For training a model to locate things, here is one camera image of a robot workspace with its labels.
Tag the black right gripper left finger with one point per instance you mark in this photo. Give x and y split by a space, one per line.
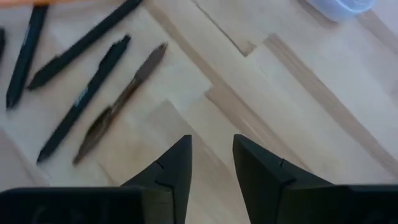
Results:
174 180

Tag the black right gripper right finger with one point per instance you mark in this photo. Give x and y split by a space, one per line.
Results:
264 186

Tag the brown pen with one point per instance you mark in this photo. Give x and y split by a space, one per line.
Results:
124 99

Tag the black pen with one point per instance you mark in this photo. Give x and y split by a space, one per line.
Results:
26 56
84 42
1 43
84 96

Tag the clear plastic supply box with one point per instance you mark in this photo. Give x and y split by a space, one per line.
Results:
340 7

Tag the orange pencil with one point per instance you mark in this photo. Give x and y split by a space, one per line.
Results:
28 2

